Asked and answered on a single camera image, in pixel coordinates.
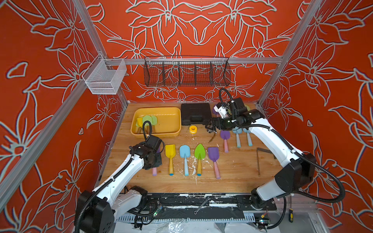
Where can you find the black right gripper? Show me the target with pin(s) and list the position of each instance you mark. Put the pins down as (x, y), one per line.
(217, 124)

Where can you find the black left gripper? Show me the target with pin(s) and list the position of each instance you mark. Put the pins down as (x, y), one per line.
(159, 161)

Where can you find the pink handled tool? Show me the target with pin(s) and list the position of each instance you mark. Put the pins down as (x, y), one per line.
(225, 135)

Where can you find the purple shovel blade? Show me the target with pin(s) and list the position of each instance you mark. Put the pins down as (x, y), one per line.
(154, 171)

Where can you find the yellow shovel yellow handle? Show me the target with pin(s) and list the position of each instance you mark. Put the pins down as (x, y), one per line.
(170, 151)

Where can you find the blue shovel white handle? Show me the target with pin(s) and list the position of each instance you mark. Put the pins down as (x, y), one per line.
(185, 154)

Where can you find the small green shovel wooden handle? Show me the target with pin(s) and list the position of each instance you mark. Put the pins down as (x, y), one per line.
(199, 154)

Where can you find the light green shovel blade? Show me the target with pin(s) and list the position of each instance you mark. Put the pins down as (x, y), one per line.
(147, 120)

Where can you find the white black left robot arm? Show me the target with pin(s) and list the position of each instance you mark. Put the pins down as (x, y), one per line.
(96, 210)

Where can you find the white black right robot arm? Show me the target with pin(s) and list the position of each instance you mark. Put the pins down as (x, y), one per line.
(297, 168)

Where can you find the yellow storage box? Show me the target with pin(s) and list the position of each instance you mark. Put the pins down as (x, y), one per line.
(168, 121)

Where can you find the yellow tape roll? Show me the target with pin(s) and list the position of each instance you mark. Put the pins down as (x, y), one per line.
(193, 129)

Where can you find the black plastic tool case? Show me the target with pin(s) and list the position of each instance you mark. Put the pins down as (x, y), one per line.
(195, 113)

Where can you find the hex key on table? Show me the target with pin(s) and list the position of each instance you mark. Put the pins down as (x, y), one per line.
(260, 155)

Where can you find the yellow black screwdriver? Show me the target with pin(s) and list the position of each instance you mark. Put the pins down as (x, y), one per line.
(290, 215)

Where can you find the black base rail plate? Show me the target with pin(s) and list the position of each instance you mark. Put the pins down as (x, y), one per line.
(241, 201)

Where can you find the wrench on base rail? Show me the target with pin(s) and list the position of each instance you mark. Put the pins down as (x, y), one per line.
(204, 204)

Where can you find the black wire wall basket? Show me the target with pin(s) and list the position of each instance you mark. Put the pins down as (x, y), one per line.
(186, 71)

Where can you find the clear mesh wall basket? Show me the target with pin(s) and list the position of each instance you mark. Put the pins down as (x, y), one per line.
(104, 76)

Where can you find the grey cable duct strip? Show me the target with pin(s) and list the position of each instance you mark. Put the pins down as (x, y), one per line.
(246, 218)

